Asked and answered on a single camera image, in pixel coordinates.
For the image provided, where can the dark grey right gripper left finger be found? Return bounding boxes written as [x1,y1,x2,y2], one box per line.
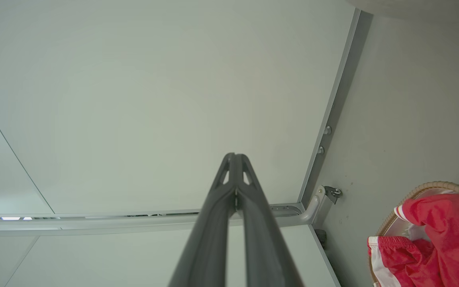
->
[169,153,237,287]

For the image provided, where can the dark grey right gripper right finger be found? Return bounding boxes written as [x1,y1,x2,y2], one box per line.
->
[235,153,304,287]

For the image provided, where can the red shorts with white stripe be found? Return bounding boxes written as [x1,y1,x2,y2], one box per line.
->
[367,235,446,287]

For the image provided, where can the red jersey with white sleeves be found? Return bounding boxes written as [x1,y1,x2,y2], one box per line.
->
[394,187,459,287]

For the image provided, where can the black rubber panel foot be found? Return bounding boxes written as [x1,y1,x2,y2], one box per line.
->
[314,229,328,249]

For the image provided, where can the brown wicker laundry basket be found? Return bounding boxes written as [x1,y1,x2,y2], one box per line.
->
[369,181,459,287]

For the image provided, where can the small metal caster bracket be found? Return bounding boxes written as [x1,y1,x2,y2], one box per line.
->
[324,185,343,205]

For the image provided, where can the grey partition bottom rail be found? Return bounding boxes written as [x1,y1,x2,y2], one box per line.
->
[296,8,374,206]

